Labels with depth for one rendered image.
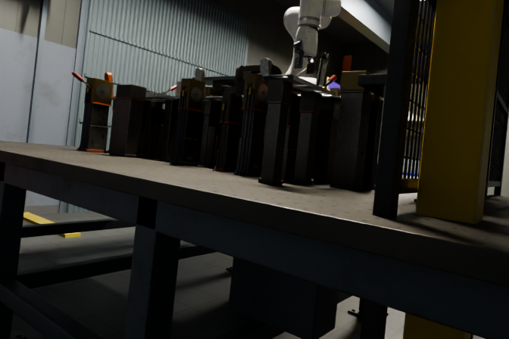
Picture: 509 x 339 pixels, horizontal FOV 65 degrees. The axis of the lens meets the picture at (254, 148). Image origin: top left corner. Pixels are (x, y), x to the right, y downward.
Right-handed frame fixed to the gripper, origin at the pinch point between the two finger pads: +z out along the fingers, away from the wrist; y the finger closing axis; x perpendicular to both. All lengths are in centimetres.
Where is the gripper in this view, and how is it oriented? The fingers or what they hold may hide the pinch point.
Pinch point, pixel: (304, 68)
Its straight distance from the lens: 155.0
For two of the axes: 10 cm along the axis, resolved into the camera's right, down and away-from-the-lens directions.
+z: -1.0, 9.9, -0.1
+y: -5.9, -0.7, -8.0
